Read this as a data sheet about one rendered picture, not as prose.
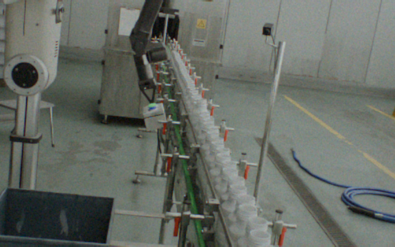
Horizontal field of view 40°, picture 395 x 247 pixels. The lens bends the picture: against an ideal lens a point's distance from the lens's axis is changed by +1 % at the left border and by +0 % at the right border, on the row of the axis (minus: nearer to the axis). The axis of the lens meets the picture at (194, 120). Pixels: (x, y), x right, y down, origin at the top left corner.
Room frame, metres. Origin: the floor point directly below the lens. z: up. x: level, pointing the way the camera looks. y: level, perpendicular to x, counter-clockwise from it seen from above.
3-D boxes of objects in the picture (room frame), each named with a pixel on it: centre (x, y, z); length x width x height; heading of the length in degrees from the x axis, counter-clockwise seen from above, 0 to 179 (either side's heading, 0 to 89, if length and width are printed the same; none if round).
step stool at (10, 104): (4.97, 1.67, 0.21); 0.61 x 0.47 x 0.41; 60
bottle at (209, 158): (1.44, -0.07, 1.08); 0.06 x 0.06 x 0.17
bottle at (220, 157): (1.32, -0.09, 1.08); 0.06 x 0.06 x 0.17
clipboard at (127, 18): (6.18, 0.88, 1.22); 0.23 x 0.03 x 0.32; 96
